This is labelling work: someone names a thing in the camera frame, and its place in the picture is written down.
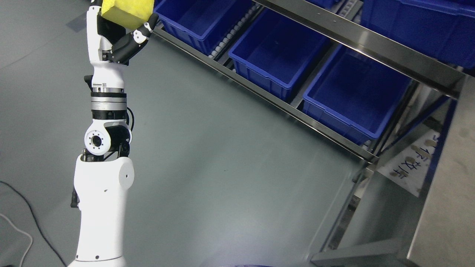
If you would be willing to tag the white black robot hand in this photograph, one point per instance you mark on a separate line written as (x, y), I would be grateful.
(110, 48)

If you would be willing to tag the yellow foam block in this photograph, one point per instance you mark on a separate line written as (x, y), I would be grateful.
(129, 14)

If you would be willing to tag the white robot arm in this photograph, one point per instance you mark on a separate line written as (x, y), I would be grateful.
(103, 175)

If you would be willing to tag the metal shelf rack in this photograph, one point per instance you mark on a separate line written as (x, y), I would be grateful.
(432, 82)

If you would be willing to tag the blue bin lower far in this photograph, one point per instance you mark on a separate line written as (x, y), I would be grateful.
(202, 24)

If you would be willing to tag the blue bin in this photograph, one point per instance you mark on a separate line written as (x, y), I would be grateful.
(354, 95)
(441, 29)
(202, 24)
(276, 53)

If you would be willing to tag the blue bin lower left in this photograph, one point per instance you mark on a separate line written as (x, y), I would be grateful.
(276, 53)

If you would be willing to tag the blue bin lower right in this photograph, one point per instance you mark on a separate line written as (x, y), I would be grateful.
(354, 95)

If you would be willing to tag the paper label with writing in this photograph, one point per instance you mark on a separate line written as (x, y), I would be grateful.
(408, 168)

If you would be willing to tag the blue bin upper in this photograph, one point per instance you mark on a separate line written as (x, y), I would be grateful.
(441, 29)

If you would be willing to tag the stainless steel table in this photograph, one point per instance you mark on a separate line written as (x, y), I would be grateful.
(444, 235)

